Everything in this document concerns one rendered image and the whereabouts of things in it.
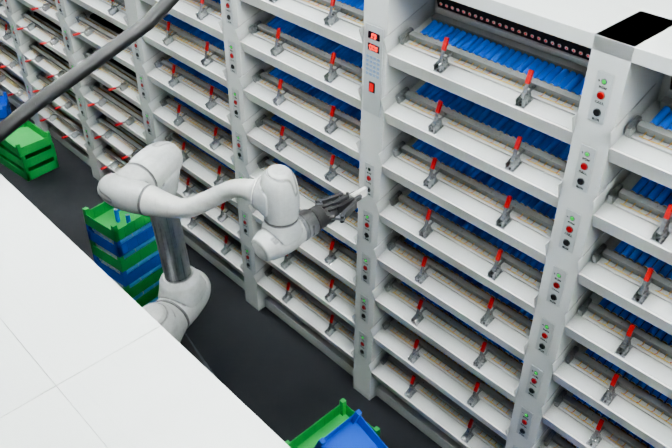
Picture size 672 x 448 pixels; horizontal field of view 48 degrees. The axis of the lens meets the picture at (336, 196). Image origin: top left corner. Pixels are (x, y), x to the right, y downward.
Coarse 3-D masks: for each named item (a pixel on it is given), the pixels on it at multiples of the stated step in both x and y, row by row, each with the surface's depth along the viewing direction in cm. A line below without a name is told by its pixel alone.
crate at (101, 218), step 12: (108, 204) 321; (84, 216) 312; (96, 216) 318; (108, 216) 319; (120, 216) 319; (132, 216) 319; (144, 216) 312; (96, 228) 310; (108, 228) 304; (120, 228) 304; (132, 228) 309
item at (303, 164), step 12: (264, 108) 289; (252, 120) 288; (252, 132) 288; (264, 132) 287; (276, 132) 285; (264, 144) 282; (276, 156) 281; (288, 156) 275; (300, 156) 273; (312, 156) 272; (300, 168) 271; (312, 168) 268; (324, 168) 267; (324, 180) 263; (336, 180) 262; (348, 180) 260; (336, 192) 262
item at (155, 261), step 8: (96, 256) 324; (96, 264) 327; (104, 264) 322; (144, 264) 323; (152, 264) 327; (112, 272) 320; (120, 272) 315; (136, 272) 321; (144, 272) 325; (120, 280) 319; (128, 280) 319
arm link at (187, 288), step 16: (160, 144) 254; (144, 160) 246; (160, 160) 248; (176, 160) 254; (160, 176) 247; (176, 176) 256; (160, 224) 263; (176, 224) 266; (160, 240) 267; (176, 240) 268; (160, 256) 274; (176, 256) 272; (176, 272) 276; (192, 272) 283; (160, 288) 282; (176, 288) 278; (192, 288) 281; (208, 288) 292; (176, 304) 279; (192, 304) 282; (192, 320) 285
